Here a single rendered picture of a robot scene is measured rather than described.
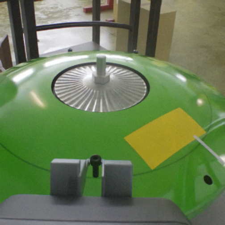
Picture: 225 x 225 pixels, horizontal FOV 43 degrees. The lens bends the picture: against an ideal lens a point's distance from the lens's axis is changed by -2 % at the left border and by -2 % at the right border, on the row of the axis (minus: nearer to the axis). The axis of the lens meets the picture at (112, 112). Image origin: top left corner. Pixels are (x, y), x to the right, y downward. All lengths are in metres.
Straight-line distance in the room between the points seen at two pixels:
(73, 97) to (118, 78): 0.06
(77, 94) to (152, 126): 0.09
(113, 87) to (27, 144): 0.11
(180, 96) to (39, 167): 0.16
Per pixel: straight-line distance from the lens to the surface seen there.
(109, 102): 0.28
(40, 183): 0.23
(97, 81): 0.30
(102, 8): 4.46
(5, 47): 1.00
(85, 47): 2.46
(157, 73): 0.34
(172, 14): 2.22
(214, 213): 0.43
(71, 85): 0.31
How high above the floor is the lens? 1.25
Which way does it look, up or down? 36 degrees down
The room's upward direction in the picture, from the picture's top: 3 degrees clockwise
